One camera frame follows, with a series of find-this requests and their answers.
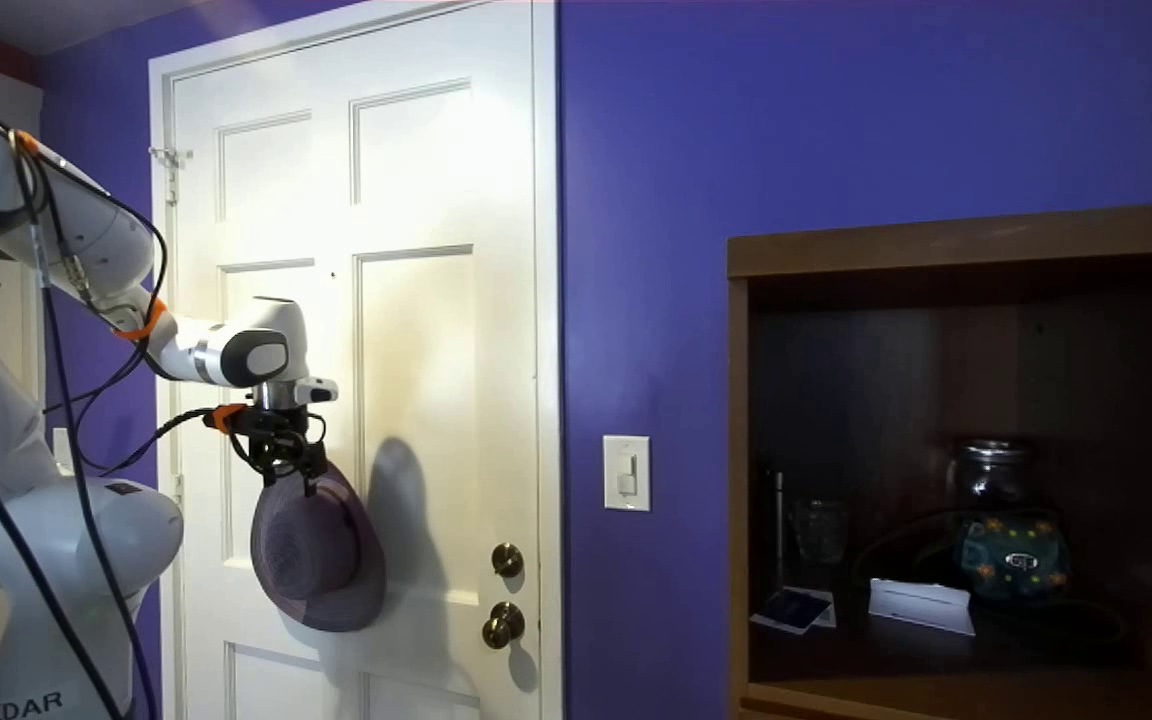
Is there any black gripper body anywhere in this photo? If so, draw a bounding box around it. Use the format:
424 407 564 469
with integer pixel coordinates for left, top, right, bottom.
229 404 331 473

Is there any purple woven brimmed hat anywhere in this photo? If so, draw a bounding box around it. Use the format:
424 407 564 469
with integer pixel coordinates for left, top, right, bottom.
250 462 392 637

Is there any dark wooden cabinet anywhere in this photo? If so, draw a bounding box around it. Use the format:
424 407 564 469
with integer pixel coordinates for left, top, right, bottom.
723 198 1152 720

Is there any small metal door hook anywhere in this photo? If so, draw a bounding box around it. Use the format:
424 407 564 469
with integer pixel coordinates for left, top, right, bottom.
151 139 196 214

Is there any white panelled door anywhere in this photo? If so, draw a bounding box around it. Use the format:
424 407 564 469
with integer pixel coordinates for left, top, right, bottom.
148 0 564 720

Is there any dark drinking glass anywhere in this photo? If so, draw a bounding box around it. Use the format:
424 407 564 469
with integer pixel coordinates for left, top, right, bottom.
787 498 853 592

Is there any white box on shelf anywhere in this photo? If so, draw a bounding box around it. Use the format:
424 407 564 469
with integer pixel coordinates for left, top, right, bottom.
864 572 977 642

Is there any painted glass jar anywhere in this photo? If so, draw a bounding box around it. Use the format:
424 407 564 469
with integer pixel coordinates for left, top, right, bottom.
950 437 1076 607

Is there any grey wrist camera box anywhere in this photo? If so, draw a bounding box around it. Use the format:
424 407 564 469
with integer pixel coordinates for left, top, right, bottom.
294 378 343 407

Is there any black robot wrist cable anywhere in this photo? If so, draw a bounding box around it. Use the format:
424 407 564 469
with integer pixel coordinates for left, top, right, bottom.
8 123 239 475

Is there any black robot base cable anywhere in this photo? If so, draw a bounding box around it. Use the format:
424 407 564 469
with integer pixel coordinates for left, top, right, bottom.
0 265 169 720

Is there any white light switch plate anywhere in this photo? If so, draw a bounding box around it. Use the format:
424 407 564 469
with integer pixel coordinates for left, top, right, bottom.
599 432 653 517

